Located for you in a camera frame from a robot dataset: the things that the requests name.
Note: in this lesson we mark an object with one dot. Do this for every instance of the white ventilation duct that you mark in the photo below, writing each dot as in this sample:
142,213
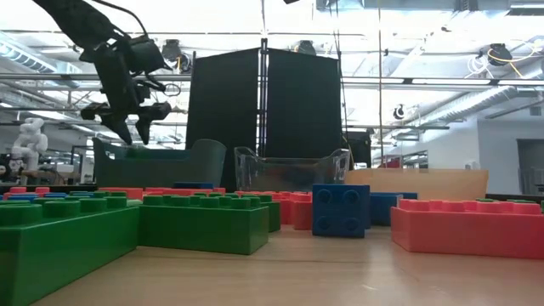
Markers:
489,100

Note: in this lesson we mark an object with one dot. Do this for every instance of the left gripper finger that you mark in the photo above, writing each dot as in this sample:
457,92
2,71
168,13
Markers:
115,123
149,117

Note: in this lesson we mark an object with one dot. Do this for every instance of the black equipment box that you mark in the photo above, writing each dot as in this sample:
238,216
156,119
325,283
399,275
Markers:
359,149

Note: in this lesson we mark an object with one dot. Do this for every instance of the thin metal pole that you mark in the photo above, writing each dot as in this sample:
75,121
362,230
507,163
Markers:
379,64

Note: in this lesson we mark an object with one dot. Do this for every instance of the pile of toy bricks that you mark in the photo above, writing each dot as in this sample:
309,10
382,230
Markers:
72,187

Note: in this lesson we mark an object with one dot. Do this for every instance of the clear plastic bin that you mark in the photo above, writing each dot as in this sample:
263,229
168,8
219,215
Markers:
289,174

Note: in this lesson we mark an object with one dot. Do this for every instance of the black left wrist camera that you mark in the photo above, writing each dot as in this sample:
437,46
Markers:
146,55

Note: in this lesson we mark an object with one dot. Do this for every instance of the blue 2x2 toy brick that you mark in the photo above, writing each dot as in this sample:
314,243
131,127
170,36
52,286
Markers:
340,210

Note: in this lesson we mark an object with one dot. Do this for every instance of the blue 2x4 toy brick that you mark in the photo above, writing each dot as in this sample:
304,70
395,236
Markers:
193,185
25,197
384,210

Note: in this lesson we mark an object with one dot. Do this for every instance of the grey door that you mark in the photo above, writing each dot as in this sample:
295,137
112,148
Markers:
531,166

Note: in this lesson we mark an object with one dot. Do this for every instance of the white humanoid robot figure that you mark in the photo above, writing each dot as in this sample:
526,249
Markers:
30,142

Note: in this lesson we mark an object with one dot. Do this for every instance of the teal plastic bin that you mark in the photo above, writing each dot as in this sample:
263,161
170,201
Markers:
161,170

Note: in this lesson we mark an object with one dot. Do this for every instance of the orange plastic bin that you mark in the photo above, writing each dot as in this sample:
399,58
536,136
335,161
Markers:
425,185

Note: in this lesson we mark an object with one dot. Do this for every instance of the red furniture piece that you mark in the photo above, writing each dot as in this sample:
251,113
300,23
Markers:
391,163

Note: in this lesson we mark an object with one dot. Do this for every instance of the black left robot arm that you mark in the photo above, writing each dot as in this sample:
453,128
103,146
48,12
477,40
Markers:
76,17

